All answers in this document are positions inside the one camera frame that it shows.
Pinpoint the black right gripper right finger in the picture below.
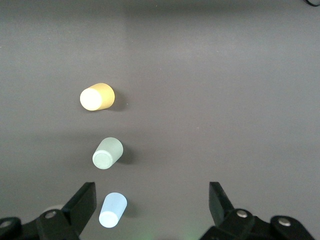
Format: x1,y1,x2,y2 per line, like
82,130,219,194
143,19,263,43
201,181,259,240

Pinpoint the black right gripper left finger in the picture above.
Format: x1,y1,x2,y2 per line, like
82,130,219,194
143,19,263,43
36,181,97,240

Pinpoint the pale green plastic cup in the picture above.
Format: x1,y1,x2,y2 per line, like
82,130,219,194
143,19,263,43
92,136,124,170

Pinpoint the yellow plastic cup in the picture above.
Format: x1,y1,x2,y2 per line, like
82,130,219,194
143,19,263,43
79,82,116,111

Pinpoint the light blue plastic cup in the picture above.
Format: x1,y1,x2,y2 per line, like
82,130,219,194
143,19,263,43
98,192,128,229

